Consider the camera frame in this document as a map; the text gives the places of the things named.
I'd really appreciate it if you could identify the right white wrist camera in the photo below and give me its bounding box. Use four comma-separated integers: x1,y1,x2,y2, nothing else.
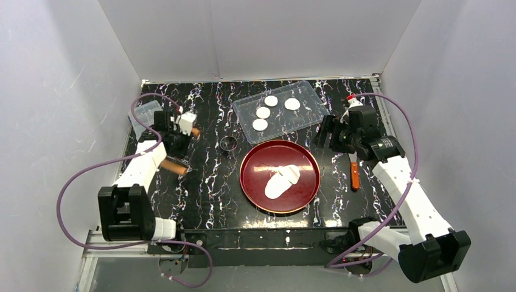
340,94,363,123

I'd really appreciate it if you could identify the wooden dough roller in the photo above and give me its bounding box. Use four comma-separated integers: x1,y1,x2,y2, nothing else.
160,135,200,176

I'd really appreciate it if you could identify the round red tray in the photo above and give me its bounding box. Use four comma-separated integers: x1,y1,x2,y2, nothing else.
239,140,321,214

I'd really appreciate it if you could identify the clear compartment screw box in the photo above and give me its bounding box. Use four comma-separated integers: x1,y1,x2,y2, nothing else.
128,100,162,139

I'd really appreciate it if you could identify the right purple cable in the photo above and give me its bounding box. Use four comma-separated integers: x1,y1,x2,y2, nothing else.
326,92,420,279

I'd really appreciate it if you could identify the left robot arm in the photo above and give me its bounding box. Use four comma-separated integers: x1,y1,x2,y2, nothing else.
98,111,200,242

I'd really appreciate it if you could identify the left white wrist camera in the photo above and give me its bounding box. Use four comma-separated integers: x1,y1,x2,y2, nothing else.
174,111,200,137

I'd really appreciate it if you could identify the purple cable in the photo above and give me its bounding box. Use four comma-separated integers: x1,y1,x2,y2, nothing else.
326,92,420,279
56,92,214,289

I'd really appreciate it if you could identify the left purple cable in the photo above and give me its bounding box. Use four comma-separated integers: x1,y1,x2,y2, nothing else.
56,92,214,289

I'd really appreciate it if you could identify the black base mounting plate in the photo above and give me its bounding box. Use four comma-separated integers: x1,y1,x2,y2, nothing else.
147,228,394,270

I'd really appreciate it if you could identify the flat white dumpling wrapper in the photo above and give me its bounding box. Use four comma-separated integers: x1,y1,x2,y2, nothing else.
252,119,268,131
284,98,301,111
263,96,278,107
256,106,271,119

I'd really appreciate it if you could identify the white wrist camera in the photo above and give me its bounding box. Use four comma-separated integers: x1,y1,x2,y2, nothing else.
174,111,200,137
340,94,363,123

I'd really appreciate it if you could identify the white dough ball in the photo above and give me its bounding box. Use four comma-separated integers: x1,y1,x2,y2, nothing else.
264,164,301,200

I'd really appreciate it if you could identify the aluminium frame rail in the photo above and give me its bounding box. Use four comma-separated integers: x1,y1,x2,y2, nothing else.
83,231,150,258

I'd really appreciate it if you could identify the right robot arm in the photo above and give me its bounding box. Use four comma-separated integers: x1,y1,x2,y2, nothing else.
313,106,471,283

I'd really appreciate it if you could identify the clear plastic tray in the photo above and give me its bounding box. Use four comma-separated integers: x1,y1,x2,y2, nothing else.
232,81,329,145

